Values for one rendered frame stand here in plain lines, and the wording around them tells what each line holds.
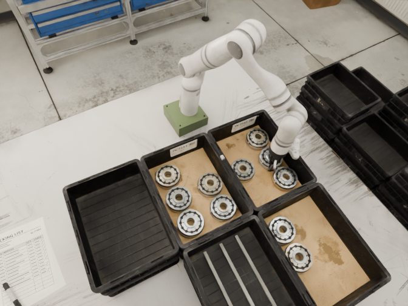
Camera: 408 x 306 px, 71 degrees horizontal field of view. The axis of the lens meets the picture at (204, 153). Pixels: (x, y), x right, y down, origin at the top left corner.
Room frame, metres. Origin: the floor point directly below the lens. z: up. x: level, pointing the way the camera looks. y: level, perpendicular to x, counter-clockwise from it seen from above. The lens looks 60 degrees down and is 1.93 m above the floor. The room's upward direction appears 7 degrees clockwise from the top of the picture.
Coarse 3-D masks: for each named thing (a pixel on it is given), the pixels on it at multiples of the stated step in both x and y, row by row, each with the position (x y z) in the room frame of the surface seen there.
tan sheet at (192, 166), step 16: (176, 160) 0.60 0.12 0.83; (192, 160) 0.60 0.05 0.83; (208, 160) 0.61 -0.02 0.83; (192, 176) 0.53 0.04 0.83; (160, 192) 0.44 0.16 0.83; (192, 192) 0.45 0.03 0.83; (224, 192) 0.47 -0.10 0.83; (192, 208) 0.39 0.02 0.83; (208, 208) 0.40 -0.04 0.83; (224, 208) 0.40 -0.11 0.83; (176, 224) 0.32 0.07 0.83; (192, 224) 0.32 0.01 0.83; (208, 224) 0.33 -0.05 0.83
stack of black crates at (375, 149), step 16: (352, 128) 1.23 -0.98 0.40; (368, 128) 1.26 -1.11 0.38; (384, 128) 1.22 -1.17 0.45; (336, 144) 1.13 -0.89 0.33; (352, 144) 1.07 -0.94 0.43; (368, 144) 1.12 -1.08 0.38; (384, 144) 1.14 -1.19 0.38; (400, 144) 1.11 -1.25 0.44; (352, 160) 1.02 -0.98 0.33; (368, 160) 0.97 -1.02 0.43; (384, 160) 1.02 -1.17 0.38; (400, 160) 1.03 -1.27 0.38; (368, 176) 0.91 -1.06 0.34; (384, 176) 0.86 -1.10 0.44
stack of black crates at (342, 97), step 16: (336, 64) 1.63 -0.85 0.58; (320, 80) 1.55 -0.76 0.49; (336, 80) 1.57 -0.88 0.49; (352, 80) 1.51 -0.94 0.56; (304, 96) 1.44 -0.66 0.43; (320, 96) 1.36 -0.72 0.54; (336, 96) 1.42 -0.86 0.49; (352, 96) 1.44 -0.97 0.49; (368, 96) 1.39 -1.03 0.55; (320, 112) 1.31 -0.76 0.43; (336, 112) 1.23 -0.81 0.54; (352, 112) 1.29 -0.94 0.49; (368, 112) 1.31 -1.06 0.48; (320, 128) 1.26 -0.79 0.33; (336, 128) 1.18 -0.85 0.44
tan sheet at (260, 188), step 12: (240, 132) 0.78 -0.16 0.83; (228, 144) 0.71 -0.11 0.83; (240, 144) 0.72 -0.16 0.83; (228, 156) 0.65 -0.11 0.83; (240, 156) 0.65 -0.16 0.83; (252, 156) 0.66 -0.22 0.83; (264, 168) 0.61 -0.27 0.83; (252, 180) 0.54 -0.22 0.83; (264, 180) 0.55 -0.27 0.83; (252, 192) 0.49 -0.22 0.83; (264, 192) 0.49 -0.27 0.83; (276, 192) 0.50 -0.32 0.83
